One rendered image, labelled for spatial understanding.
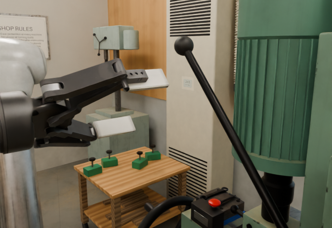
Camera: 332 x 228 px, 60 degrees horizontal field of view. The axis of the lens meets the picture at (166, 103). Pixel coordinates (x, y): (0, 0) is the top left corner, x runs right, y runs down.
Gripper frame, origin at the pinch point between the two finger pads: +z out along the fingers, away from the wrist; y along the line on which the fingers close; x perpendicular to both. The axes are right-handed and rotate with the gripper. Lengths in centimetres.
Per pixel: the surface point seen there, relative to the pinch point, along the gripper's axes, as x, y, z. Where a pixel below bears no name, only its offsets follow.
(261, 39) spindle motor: 0.6, 14.3, 15.7
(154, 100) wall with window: 106, -190, 140
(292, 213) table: -28, -30, 54
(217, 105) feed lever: -5.0, 5.4, 9.6
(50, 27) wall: 218, -201, 60
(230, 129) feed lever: -9.4, 5.4, 9.6
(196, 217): -18.2, -29.5, 21.0
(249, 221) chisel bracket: -23.1, -12.0, 20.4
